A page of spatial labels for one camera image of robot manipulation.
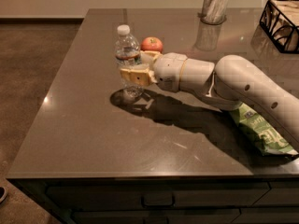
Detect dark cabinet drawer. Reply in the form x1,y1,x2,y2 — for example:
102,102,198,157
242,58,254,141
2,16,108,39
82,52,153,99
255,181,299,206
47,182,269,211
72,209,240,224

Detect black wire basket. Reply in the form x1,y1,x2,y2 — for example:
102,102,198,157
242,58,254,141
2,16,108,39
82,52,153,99
260,0,299,54

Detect green chip bag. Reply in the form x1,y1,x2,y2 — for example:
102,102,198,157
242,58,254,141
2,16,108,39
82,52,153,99
229,104,298,156

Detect dark cabinet drawer front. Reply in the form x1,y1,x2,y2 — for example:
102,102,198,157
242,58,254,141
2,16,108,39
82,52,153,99
47,182,269,211

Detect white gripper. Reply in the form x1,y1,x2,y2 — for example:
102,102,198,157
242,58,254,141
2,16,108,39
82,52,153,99
120,50,187,92

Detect lower dark cabinet drawer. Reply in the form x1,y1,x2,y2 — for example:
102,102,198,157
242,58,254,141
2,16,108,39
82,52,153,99
72,209,240,224

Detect right dark cabinet drawer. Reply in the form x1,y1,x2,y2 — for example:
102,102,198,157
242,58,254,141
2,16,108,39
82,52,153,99
255,181,299,206

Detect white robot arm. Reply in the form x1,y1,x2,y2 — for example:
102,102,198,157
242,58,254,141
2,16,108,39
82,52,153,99
120,51,299,150

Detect red apple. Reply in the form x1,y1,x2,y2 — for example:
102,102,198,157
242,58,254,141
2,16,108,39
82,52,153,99
141,36,164,52

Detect clear plastic water bottle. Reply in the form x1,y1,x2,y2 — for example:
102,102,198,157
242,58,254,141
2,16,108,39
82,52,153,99
114,24,145,98

